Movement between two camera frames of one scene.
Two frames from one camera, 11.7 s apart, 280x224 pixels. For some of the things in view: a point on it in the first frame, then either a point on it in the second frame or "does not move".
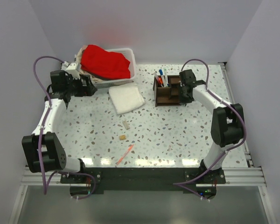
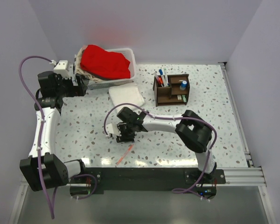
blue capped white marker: [163, 84] does not move
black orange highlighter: [160, 80] does not move
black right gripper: [183, 100] -> [123, 138]
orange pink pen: [129, 149] does not move
